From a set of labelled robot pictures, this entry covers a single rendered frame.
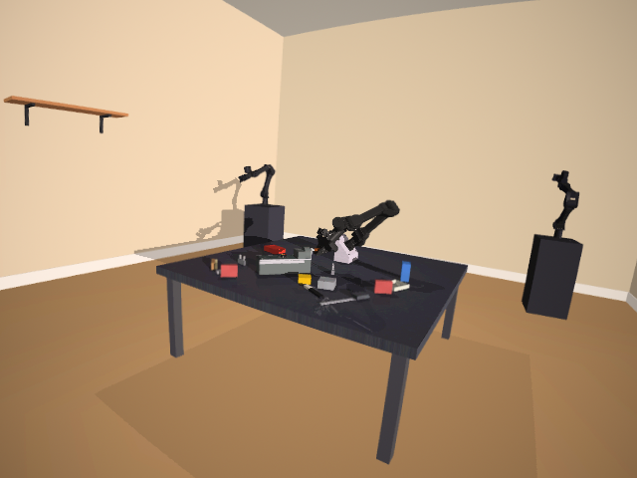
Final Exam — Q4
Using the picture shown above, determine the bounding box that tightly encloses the blue cube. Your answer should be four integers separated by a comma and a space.
400, 261, 411, 282

